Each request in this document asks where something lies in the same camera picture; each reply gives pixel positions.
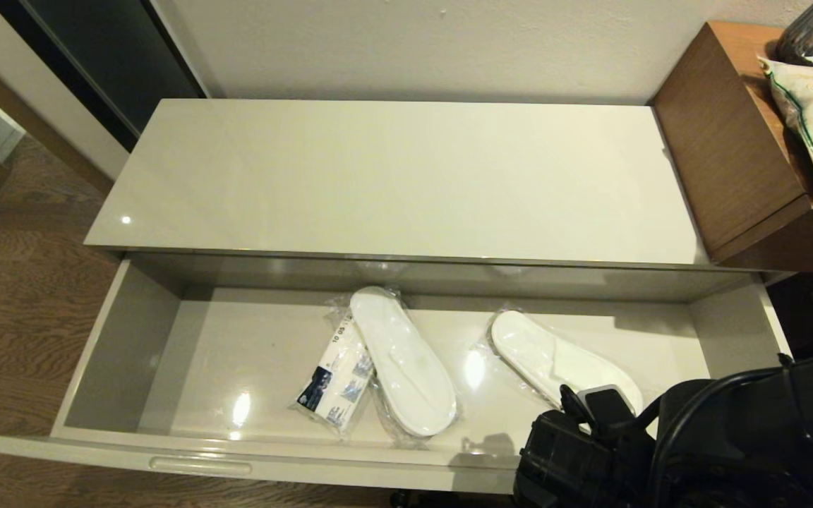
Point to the white slippers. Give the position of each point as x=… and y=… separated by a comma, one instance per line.
x=555, y=360
x=406, y=367

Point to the glossy white wide drawer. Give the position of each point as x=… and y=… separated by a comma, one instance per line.
x=251, y=367

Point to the white tissue packet blue print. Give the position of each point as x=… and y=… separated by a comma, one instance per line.
x=339, y=384

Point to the brown wooden side table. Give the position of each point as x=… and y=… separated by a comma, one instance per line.
x=724, y=141

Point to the dark sliding door panel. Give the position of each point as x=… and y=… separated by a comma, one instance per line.
x=110, y=56

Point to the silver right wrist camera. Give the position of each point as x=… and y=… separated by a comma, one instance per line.
x=607, y=401

